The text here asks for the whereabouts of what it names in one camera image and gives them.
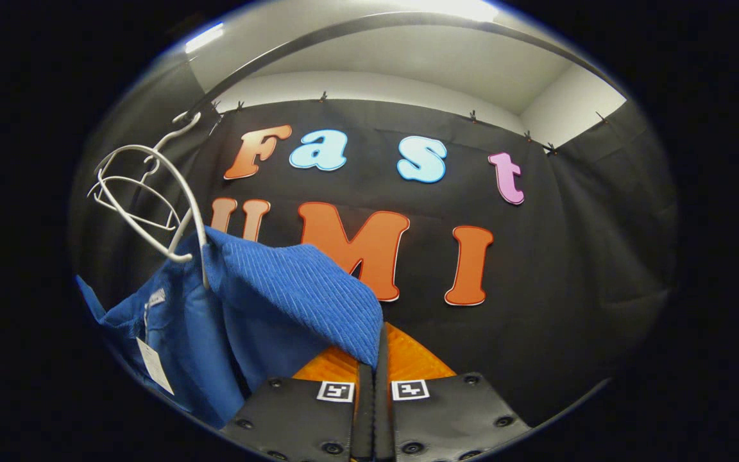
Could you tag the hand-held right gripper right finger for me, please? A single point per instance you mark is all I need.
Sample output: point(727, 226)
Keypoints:
point(453, 417)

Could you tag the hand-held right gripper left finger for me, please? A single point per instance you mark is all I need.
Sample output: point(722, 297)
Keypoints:
point(299, 417)

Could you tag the white plastic hanger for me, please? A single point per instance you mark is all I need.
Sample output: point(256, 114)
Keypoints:
point(180, 258)
point(163, 224)

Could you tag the ceiling light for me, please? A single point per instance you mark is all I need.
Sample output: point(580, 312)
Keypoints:
point(204, 37)

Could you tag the black clothes rail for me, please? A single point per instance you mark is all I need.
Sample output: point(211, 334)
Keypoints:
point(376, 19)

